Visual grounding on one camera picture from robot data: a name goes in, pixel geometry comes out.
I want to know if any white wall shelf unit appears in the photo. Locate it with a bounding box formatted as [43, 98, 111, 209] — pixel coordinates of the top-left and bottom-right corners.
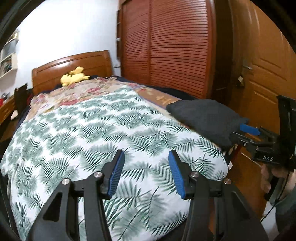
[1, 29, 19, 79]

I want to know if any floral quilt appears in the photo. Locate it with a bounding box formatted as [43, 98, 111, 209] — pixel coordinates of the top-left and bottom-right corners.
[25, 77, 189, 121]

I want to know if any wooden bed headboard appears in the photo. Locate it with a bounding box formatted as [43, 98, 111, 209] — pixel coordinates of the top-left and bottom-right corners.
[32, 50, 113, 95]

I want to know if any wooden room door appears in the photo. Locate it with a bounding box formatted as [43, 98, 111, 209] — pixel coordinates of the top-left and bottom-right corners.
[227, 0, 296, 214]

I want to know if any wooden desk with cabinets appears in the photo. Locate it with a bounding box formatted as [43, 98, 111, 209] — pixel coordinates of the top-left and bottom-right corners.
[1, 96, 17, 142]

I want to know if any person's right hand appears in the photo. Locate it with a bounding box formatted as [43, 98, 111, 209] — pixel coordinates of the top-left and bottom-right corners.
[261, 164, 288, 193]

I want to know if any yellow plush toy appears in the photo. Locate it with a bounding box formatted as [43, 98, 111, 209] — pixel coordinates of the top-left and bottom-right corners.
[60, 66, 90, 86]

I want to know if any fern print white blanket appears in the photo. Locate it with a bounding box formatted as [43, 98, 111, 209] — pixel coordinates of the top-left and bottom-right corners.
[1, 85, 228, 240]

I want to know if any black jacket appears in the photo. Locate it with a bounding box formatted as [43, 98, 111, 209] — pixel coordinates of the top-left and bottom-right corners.
[166, 99, 249, 150]

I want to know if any wooden louvered wardrobe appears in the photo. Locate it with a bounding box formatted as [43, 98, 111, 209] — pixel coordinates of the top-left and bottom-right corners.
[117, 1, 233, 103]

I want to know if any dark wooden chair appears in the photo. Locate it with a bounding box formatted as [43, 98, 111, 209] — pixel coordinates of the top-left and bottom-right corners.
[11, 83, 28, 120]

